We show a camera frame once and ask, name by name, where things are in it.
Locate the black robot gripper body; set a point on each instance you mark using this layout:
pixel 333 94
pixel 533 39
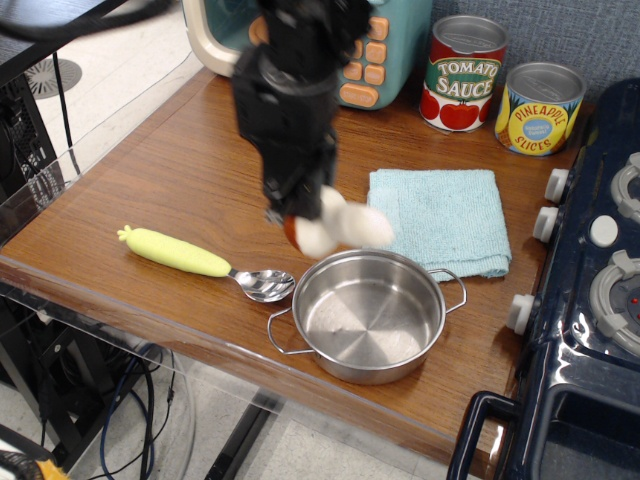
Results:
pixel 288 120

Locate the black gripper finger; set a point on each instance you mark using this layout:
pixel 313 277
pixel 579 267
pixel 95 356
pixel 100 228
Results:
pixel 282 201
pixel 307 198

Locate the plush brown white mushroom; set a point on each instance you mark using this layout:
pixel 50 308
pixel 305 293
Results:
pixel 341 222

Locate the stainless steel pot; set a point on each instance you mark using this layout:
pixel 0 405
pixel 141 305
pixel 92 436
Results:
pixel 369 316

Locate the toy microwave teal cream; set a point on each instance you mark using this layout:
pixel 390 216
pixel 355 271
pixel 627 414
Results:
pixel 383 59

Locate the light blue folded towel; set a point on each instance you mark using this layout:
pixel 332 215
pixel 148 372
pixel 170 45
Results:
pixel 451 219

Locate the tomato sauce can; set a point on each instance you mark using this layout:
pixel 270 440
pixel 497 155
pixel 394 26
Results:
pixel 465 59

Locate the clear acrylic table guard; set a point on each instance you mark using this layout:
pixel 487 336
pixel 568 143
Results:
pixel 179 168

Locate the pineapple slices can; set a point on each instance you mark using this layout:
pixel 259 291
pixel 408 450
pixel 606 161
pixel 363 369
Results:
pixel 539 107

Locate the black desk at left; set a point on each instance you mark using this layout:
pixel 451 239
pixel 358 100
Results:
pixel 30 32

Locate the dark blue toy stove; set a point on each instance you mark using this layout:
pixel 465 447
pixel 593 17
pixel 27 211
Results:
pixel 575 414

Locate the yellow plush toy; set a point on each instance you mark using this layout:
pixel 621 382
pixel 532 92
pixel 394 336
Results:
pixel 19 466

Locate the spoon with green handle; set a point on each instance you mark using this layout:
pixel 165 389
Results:
pixel 264 286

